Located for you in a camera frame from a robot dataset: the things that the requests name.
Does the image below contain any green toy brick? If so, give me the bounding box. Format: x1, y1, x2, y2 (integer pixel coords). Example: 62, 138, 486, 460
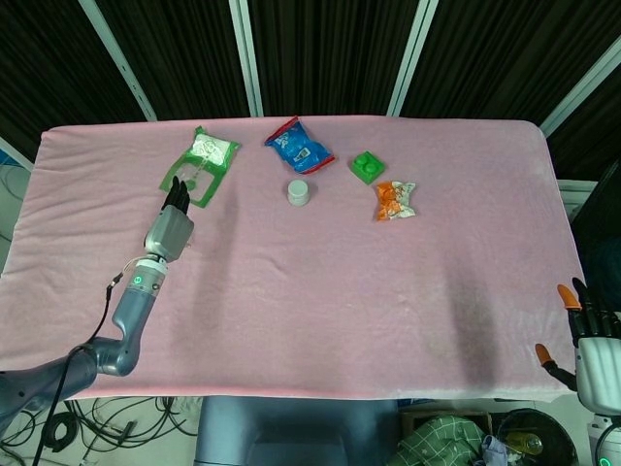
348, 150, 389, 185

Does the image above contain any coiled black cable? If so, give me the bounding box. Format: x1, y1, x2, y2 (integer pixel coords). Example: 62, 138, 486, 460
46, 411, 80, 452

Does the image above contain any blue grey rag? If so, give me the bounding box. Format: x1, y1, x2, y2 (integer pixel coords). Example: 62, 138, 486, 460
481, 435, 508, 466

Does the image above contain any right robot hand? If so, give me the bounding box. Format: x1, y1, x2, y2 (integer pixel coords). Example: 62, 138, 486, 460
535, 277, 621, 414

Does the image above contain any orange white crumpled wrapper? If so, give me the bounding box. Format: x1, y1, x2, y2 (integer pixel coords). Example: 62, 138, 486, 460
374, 181, 418, 222

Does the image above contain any yellow plastic bottle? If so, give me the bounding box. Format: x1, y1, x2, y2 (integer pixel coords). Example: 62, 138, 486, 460
504, 431, 543, 455

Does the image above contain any black floor cable bundle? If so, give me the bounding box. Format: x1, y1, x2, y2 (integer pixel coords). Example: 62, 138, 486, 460
62, 396, 198, 455

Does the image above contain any white small cup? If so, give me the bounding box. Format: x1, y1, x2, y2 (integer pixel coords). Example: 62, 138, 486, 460
286, 179, 311, 207

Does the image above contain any black trash bin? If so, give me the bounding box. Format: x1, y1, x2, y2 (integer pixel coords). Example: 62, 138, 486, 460
497, 408, 583, 466

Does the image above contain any blue snack bag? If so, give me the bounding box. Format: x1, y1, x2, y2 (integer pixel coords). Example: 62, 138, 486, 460
263, 115, 337, 176

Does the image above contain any green checkered cloth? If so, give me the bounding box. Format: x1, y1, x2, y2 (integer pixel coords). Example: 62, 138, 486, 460
390, 416, 494, 466

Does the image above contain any white metal frame post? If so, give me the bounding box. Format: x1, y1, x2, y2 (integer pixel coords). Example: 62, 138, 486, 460
0, 135, 35, 171
227, 0, 266, 117
386, 0, 441, 117
538, 36, 621, 137
77, 0, 159, 122

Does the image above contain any black pleated curtain panel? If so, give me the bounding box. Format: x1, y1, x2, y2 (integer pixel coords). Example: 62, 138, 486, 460
94, 0, 251, 120
246, 0, 421, 117
400, 0, 621, 122
547, 52, 621, 181
0, 0, 147, 151

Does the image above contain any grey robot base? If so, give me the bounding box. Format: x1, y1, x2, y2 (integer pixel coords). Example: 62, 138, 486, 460
195, 395, 402, 466

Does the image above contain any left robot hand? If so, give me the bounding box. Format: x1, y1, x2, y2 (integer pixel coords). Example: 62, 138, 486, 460
144, 176, 196, 261

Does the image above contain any pink tablecloth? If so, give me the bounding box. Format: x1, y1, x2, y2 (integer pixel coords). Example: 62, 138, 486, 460
0, 116, 611, 407

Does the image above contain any green white plastic packet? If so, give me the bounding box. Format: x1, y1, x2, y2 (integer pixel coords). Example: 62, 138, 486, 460
159, 125, 243, 210

